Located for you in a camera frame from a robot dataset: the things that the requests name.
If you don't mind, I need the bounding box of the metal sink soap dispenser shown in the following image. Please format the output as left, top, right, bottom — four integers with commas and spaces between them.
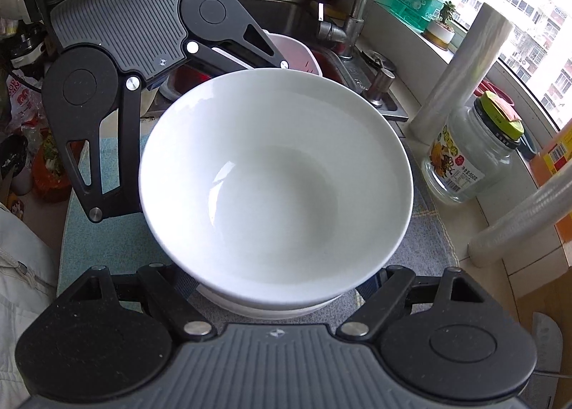
366, 69, 396, 107

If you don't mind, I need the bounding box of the orange bowl of vegetables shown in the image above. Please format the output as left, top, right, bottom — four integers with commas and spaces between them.
31, 132, 74, 203

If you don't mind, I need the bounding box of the red basin in sink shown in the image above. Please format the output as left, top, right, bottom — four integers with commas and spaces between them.
158, 33, 323, 101

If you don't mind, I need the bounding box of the dark teal container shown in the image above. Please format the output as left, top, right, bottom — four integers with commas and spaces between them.
518, 125, 541, 163

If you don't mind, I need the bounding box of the glass jar with green lid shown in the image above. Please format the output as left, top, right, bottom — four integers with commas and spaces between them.
421, 92, 524, 204

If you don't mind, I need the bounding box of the wooden cutting board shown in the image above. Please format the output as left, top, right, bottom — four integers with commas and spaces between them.
514, 264, 572, 349

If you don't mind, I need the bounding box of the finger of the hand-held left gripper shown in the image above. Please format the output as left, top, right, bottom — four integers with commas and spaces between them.
63, 73, 146, 223
184, 3, 290, 73

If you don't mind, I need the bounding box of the cooking wine bottle orange label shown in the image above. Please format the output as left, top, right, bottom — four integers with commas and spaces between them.
529, 123, 572, 267

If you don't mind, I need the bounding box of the paper towel roll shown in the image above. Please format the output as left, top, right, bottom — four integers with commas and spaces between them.
409, 3, 514, 142

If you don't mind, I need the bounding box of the red white snack bag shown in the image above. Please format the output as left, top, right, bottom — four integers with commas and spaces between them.
0, 70, 48, 133

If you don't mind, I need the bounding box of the grey checked mat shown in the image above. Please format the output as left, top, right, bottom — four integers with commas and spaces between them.
172, 136, 460, 334

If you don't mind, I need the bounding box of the light blue mat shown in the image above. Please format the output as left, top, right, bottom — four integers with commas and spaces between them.
57, 134, 179, 298

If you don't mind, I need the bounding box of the small potted plant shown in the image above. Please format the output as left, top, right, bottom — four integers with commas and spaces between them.
424, 0, 457, 51

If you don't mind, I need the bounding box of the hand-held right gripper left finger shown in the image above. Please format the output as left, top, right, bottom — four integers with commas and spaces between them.
71, 263, 218, 344

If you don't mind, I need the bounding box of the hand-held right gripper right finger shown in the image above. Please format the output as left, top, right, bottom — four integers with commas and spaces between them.
336, 266, 488, 344

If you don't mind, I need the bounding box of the kitchen knife with black handle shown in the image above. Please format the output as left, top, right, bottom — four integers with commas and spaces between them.
527, 311, 564, 409

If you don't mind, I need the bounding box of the red lidded container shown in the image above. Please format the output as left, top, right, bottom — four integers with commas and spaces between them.
476, 81, 514, 107

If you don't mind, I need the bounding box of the white bowl with pink flowers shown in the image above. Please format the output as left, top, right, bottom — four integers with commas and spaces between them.
138, 68, 414, 301
196, 281, 347, 311

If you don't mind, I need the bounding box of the stainless steel sink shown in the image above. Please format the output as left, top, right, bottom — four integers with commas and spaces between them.
147, 0, 409, 123

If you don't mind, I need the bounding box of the stack of clear plastic cups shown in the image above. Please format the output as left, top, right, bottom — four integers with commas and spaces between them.
468, 168, 572, 269

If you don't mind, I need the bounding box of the white jacket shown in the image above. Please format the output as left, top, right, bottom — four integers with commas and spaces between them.
0, 204, 61, 409

